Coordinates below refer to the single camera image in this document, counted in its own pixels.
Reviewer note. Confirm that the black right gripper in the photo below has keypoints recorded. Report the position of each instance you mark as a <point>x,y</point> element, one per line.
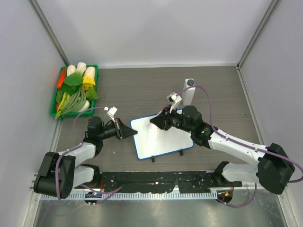
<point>163,120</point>

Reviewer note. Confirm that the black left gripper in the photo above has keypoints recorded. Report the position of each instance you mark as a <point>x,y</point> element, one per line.
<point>122,131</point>

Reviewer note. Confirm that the blue-framed whiteboard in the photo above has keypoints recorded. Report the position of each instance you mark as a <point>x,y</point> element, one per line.
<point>150,141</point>

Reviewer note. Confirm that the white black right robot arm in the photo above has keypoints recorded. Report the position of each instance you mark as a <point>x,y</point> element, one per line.
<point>268,166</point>

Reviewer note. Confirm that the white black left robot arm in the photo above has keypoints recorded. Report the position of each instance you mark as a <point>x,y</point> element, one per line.
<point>61,172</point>

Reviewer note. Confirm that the white bottle black cap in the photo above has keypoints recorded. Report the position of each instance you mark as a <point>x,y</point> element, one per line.
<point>188,94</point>

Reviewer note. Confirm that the green toy bean bundle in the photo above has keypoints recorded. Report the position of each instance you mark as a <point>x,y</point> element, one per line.
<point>75,103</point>

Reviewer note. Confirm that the yellow white toy napa cabbage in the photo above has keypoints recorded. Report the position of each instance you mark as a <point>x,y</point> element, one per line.
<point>89,78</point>

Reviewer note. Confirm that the yellow green toy stalks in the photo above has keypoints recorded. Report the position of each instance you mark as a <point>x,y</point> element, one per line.
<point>65,99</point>

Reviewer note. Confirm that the green plastic vegetable tray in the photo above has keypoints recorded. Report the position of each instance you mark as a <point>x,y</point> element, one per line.
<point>71,85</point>

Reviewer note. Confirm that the white green toy cabbage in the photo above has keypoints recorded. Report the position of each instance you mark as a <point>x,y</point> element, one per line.
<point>81,67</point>

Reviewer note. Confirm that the orange toy carrot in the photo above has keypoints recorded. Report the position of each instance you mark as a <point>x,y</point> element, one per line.
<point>61,79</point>

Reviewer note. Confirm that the white toy bok choy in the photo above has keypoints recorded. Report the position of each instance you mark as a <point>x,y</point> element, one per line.
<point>70,69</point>

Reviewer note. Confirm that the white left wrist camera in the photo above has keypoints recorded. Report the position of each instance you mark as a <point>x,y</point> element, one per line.
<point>111,112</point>

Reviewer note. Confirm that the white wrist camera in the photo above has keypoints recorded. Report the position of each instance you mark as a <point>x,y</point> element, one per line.
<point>174,100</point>
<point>111,112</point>

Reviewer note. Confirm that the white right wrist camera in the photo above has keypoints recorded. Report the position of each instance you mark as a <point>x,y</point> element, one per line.
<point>174,100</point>

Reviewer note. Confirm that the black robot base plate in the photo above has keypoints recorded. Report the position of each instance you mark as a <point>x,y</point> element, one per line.
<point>162,182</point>

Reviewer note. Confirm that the white slotted cable duct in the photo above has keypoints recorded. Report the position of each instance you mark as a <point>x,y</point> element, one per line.
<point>174,195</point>

